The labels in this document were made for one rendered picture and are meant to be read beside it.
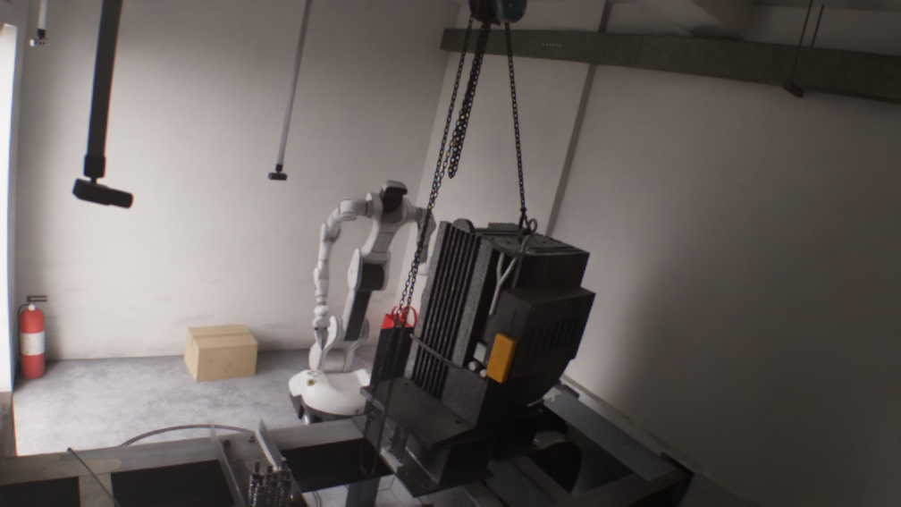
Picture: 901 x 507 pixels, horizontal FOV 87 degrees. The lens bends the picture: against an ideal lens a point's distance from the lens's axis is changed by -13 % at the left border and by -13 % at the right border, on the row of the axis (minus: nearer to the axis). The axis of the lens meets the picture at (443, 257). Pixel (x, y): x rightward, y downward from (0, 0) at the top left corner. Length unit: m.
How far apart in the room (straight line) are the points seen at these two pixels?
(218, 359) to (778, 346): 3.27
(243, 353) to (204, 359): 0.27
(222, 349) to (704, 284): 2.96
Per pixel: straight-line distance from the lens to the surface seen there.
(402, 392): 2.31
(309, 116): 3.96
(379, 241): 3.00
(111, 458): 2.22
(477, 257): 2.07
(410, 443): 2.35
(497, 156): 3.76
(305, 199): 4.06
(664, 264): 2.93
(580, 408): 3.15
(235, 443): 2.27
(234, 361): 3.94
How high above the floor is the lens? 2.02
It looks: 14 degrees down
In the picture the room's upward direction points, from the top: 13 degrees clockwise
